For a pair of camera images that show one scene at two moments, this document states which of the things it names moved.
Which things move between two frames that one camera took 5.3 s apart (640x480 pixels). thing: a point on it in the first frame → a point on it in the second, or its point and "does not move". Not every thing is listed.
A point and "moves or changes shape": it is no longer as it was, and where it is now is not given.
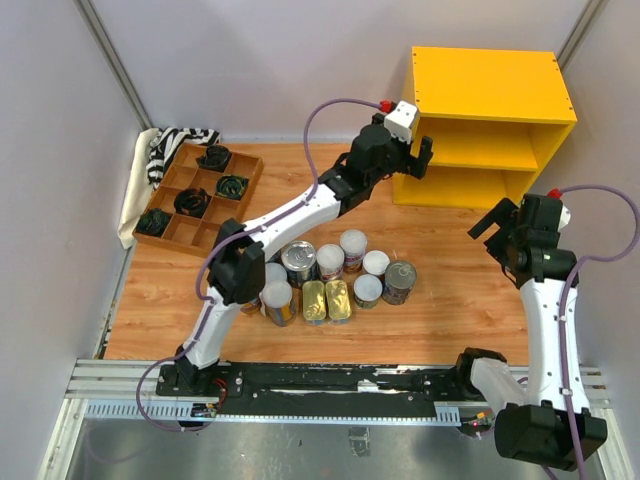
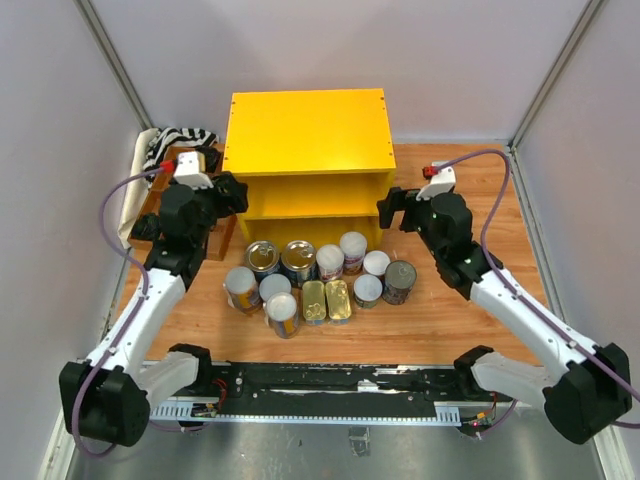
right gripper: x=499 y=215 → x=399 y=200
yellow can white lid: x=275 y=273 → x=272 y=284
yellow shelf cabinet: x=494 y=120 → x=312 y=163
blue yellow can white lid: x=275 y=302 moves or changes shape
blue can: x=298 y=258 does not move
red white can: x=353 y=244 does not move
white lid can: x=367 y=288 does not move
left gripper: x=416 y=167 → x=232 y=202
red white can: x=329 y=259 does not move
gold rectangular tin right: x=338 y=301 does not move
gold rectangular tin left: x=314 y=305 does not move
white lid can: x=376 y=262 does not move
